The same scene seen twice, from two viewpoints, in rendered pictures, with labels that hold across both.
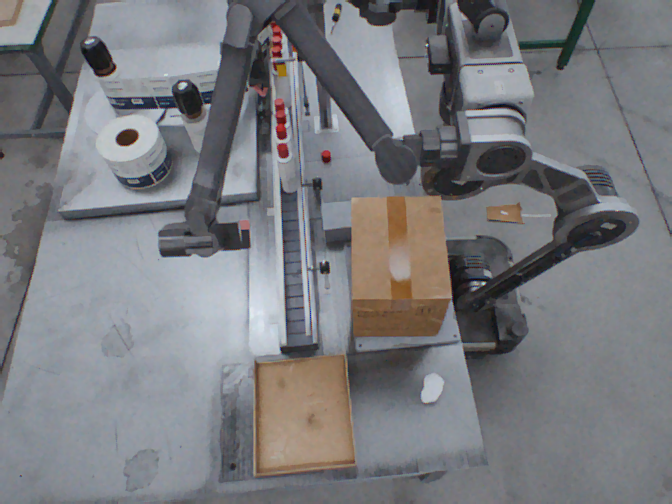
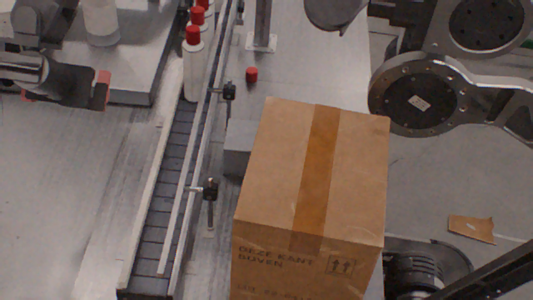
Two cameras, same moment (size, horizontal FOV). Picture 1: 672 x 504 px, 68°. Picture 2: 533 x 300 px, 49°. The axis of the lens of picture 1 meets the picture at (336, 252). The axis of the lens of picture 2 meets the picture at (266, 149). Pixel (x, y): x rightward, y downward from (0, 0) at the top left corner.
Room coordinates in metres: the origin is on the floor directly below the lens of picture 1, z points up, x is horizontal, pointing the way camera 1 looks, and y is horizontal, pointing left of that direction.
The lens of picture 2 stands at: (-0.06, -0.08, 1.88)
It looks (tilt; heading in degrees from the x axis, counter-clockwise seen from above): 47 degrees down; 1
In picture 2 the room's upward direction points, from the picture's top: 6 degrees clockwise
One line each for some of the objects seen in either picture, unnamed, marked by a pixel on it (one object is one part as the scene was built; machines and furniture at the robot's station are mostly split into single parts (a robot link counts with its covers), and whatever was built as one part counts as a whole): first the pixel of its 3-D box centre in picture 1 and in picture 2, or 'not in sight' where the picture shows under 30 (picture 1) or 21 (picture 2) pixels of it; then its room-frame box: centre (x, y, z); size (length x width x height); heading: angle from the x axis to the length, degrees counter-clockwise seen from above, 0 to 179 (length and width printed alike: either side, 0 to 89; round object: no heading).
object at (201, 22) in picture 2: (285, 150); (197, 44); (1.09, 0.14, 0.98); 0.05 x 0.05 x 0.20
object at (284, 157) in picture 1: (286, 168); (193, 64); (1.02, 0.13, 0.98); 0.05 x 0.05 x 0.20
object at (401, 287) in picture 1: (395, 269); (309, 209); (0.62, -0.16, 0.99); 0.30 x 0.24 x 0.27; 175
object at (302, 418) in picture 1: (302, 410); not in sight; (0.29, 0.13, 0.85); 0.30 x 0.26 x 0.04; 1
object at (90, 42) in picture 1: (108, 75); not in sight; (1.46, 0.74, 1.04); 0.09 x 0.09 x 0.29
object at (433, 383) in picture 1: (431, 387); not in sight; (0.32, -0.23, 0.85); 0.08 x 0.07 x 0.04; 116
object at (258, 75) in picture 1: (257, 67); not in sight; (1.32, 0.20, 1.12); 0.10 x 0.07 x 0.07; 0
